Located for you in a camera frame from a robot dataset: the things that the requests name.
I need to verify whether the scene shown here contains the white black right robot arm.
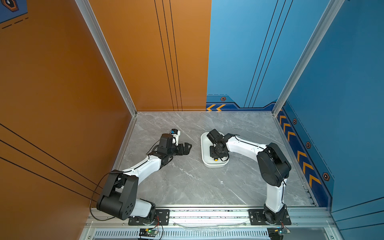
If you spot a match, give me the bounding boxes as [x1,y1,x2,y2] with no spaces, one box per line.
[201,129,292,225]

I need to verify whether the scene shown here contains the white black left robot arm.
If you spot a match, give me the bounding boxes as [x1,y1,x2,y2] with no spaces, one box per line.
[96,130,192,225]

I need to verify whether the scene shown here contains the white plastic bin tray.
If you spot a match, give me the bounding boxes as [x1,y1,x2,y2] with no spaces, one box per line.
[201,132,229,168]

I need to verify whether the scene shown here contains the green circuit board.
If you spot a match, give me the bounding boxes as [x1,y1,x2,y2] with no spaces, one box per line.
[139,229,159,240]

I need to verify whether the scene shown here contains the right black circuit board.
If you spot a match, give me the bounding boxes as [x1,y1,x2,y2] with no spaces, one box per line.
[267,228,284,240]

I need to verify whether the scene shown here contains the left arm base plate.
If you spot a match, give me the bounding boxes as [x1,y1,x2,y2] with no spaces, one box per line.
[129,209,170,226]

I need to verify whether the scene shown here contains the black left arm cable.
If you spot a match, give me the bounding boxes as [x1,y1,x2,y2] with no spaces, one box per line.
[89,171,116,222]

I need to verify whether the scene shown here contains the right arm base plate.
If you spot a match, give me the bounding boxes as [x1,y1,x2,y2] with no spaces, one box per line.
[248,207,292,226]

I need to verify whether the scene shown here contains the aluminium front rail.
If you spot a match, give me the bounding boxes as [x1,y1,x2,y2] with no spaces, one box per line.
[85,205,337,229]

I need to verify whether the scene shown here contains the aluminium left corner post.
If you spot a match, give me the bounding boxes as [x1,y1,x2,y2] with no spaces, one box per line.
[75,0,138,117]

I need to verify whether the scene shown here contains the aluminium corner frame post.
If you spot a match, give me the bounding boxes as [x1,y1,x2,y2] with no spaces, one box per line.
[272,0,345,117]

